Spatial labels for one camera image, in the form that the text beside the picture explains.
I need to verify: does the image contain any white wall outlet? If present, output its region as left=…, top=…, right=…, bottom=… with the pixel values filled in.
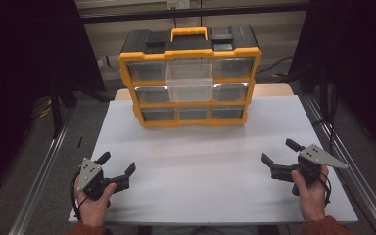
left=166, top=0, right=191, bottom=11

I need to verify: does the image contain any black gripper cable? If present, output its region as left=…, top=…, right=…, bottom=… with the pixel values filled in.
left=318, top=171, right=334, bottom=208
left=70, top=169, right=90, bottom=223

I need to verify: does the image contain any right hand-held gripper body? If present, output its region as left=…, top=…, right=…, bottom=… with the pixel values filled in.
left=292, top=143, right=349, bottom=197

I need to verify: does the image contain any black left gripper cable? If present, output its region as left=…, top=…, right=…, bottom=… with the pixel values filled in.
left=70, top=169, right=90, bottom=223

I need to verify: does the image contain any person's right hand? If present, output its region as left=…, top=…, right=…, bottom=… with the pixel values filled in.
left=290, top=164, right=330, bottom=223

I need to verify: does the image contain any black stand pole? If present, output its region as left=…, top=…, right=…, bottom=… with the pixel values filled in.
left=49, top=76, right=64, bottom=140

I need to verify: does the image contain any black horizontal bar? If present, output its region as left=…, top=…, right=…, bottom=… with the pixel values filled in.
left=77, top=2, right=311, bottom=24

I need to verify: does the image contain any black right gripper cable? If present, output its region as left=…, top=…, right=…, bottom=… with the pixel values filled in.
left=318, top=171, right=334, bottom=208

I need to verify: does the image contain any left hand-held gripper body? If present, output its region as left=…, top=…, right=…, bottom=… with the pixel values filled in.
left=76, top=157, right=114, bottom=201

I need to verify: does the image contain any person's left hand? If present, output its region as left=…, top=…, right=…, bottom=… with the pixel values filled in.
left=73, top=176, right=118, bottom=228

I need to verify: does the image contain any white table board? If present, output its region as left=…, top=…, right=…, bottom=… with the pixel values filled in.
left=68, top=94, right=359, bottom=227

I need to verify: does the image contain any aluminium rail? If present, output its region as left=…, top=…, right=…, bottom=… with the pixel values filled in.
left=8, top=107, right=76, bottom=235
left=302, top=93, right=376, bottom=235

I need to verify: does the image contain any black curtain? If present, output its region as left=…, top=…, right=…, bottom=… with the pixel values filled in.
left=288, top=0, right=376, bottom=163
left=0, top=0, right=106, bottom=202

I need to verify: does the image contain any yellow black organizer cabinet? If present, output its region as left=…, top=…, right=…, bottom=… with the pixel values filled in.
left=117, top=25, right=263, bottom=128

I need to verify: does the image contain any yellow floor cable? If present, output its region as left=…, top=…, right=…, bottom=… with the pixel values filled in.
left=38, top=97, right=54, bottom=119

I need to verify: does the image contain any black floor cable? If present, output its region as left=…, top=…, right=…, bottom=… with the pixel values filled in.
left=255, top=55, right=296, bottom=79

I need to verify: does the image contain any clear plastic drawer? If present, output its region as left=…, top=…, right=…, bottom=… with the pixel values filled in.
left=164, top=59, right=214, bottom=103

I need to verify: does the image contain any set of closed small drawers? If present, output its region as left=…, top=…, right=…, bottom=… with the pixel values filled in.
left=125, top=57, right=255, bottom=122

